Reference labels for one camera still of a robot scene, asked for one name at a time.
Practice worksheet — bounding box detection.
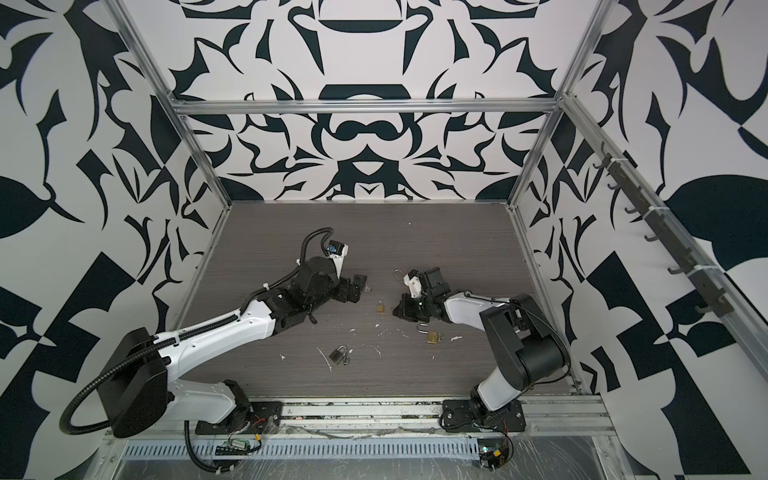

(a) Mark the white slotted cable duct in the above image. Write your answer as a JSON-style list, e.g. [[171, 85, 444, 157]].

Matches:
[[122, 437, 481, 461]]

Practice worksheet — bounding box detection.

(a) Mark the aluminium mounting rail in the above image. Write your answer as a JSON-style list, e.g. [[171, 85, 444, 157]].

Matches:
[[104, 394, 616, 439]]

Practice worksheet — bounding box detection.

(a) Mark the black padlock with keys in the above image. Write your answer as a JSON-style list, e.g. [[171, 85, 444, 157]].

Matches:
[[316, 345, 351, 372]]

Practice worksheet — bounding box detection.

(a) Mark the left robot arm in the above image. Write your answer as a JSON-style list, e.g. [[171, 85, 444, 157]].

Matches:
[[59, 227, 366, 438]]

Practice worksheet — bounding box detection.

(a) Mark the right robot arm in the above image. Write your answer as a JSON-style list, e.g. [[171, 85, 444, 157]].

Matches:
[[393, 268, 571, 418]]

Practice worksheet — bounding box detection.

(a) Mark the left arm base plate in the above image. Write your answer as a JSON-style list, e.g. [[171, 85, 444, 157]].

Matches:
[[194, 401, 284, 436]]

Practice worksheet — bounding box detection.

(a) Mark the red padlock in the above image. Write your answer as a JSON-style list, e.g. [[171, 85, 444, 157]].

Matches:
[[393, 269, 408, 286]]

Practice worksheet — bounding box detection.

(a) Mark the left green circuit board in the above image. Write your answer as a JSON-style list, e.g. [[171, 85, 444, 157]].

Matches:
[[215, 435, 262, 456]]

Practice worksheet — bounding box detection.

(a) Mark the right green circuit board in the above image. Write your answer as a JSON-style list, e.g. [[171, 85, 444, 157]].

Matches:
[[479, 441, 512, 471]]

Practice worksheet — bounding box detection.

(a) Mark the green circuit board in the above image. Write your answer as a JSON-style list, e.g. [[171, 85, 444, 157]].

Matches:
[[215, 435, 262, 456], [479, 441, 512, 471]]

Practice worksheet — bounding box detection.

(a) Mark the large brass padlock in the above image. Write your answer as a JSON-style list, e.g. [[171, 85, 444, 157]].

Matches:
[[417, 323, 442, 345]]

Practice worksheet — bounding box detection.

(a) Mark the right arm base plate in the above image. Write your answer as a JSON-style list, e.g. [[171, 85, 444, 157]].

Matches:
[[439, 399, 527, 433]]

